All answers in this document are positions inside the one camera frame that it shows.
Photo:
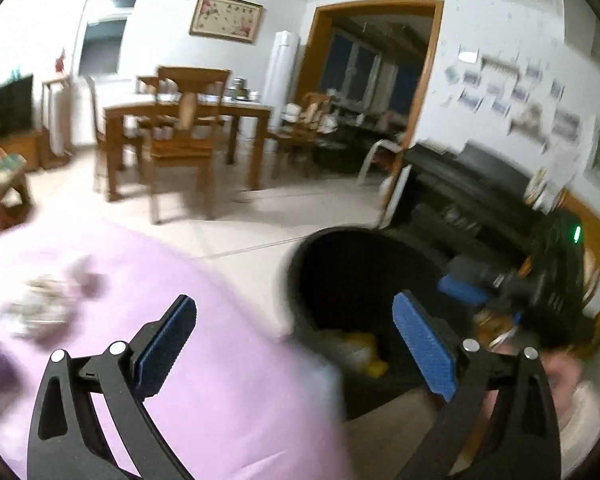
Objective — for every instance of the black round trash bin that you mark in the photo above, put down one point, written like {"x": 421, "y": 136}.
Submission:
{"x": 340, "y": 280}

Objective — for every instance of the wooden coffee table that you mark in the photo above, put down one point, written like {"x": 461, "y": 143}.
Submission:
{"x": 7, "y": 195}

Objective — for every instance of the wooden dining table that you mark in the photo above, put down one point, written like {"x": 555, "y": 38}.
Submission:
{"x": 240, "y": 115}

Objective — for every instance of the person's right hand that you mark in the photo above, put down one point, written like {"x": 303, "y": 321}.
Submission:
{"x": 572, "y": 377}

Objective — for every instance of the black piano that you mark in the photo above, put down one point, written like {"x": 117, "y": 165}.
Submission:
{"x": 470, "y": 190}

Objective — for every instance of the wood-framed interior window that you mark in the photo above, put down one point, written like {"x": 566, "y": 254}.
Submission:
{"x": 105, "y": 42}

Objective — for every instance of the brown snack wrapper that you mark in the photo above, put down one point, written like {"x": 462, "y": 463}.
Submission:
{"x": 490, "y": 329}

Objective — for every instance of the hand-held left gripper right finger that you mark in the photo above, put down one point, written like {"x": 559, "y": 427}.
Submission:
{"x": 425, "y": 345}

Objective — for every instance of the metal pots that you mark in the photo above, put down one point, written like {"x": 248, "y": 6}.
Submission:
{"x": 242, "y": 90}

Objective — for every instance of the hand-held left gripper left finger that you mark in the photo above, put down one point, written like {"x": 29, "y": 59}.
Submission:
{"x": 162, "y": 347}

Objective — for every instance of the purple tablecloth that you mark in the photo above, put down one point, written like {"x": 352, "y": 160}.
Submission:
{"x": 230, "y": 360}

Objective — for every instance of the framed floral picture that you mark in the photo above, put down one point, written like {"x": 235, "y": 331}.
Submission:
{"x": 226, "y": 17}

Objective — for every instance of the black flat television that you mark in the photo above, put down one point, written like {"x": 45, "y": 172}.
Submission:
{"x": 7, "y": 107}

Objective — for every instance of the white bentwood chair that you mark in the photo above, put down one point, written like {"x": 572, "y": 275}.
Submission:
{"x": 377, "y": 152}

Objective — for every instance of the person's right forearm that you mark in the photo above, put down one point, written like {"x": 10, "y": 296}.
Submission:
{"x": 582, "y": 427}

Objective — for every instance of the tall wooden side stand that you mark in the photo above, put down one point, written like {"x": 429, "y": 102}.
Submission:
{"x": 57, "y": 120}

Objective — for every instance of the crumpled silver wrapper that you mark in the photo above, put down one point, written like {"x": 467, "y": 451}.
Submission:
{"x": 35, "y": 307}

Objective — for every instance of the group of wall photos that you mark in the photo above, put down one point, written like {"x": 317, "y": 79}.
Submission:
{"x": 515, "y": 95}

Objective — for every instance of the white standing air conditioner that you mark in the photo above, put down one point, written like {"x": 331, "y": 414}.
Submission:
{"x": 280, "y": 80}

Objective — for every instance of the white leaning board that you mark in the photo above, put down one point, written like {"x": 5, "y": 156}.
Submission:
{"x": 397, "y": 195}

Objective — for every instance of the wooden doorway frame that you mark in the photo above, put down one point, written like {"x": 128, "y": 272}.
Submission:
{"x": 437, "y": 60}

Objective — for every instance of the wooden television stand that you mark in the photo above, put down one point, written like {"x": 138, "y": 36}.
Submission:
{"x": 25, "y": 147}

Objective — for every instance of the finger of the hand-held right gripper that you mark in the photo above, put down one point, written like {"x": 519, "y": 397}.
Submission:
{"x": 460, "y": 289}

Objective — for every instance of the yellow wrapper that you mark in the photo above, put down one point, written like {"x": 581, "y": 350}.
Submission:
{"x": 365, "y": 352}

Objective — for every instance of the red ornament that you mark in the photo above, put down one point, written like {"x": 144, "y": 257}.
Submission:
{"x": 60, "y": 60}

